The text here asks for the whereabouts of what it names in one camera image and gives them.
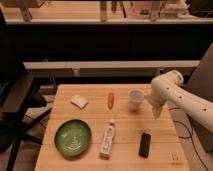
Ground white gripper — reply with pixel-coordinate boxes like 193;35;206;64
148;91;166;119

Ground white ceramic cup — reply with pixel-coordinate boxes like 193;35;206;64
128;89;145;112

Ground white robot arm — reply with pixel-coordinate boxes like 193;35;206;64
147;70;213;132

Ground black phone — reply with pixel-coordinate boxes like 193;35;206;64
139;133;151;158

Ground orange carrot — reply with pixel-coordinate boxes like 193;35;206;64
108;92;114;109

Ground white remote controller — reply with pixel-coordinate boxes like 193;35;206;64
99;119;115;159

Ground green plate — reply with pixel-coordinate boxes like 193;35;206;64
54;119;92;157

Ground black office chair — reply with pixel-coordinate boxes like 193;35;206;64
0;9;51;171

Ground long white shelf rail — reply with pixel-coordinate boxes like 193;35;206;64
24;60;200;70

